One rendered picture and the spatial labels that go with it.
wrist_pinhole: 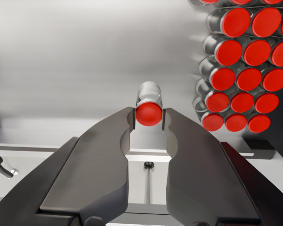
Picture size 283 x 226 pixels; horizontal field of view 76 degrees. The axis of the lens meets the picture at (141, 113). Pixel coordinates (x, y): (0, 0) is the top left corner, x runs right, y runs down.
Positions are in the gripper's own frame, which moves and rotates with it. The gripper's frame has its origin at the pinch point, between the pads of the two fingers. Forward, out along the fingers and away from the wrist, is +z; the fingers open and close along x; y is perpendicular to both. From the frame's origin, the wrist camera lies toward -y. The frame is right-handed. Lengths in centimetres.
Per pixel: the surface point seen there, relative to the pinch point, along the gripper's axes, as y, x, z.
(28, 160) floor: 101, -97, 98
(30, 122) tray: 7.1, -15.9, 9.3
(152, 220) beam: 87, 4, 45
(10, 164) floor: 106, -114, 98
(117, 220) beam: 87, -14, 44
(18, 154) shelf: 13.1, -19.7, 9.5
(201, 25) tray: -5.0, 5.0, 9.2
